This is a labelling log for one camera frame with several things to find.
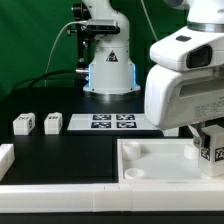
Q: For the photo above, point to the white left fence piece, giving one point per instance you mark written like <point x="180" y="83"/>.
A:
<point x="7" y="157"/>

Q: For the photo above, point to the white square tabletop part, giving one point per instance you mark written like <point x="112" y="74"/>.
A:
<point x="146" y="161"/>

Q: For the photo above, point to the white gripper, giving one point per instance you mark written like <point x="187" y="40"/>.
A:
<point x="175" y="99"/>

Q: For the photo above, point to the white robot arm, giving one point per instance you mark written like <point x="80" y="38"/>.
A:
<point x="112" y="72"/>

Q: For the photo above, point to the white marker sheet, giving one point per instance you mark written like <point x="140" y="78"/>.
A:
<point x="114" y="122"/>

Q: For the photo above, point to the black camera on stand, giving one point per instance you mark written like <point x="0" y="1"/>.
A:
<point x="86" y="30"/>

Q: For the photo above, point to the white front fence rail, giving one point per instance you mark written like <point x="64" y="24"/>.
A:
<point x="111" y="197"/>

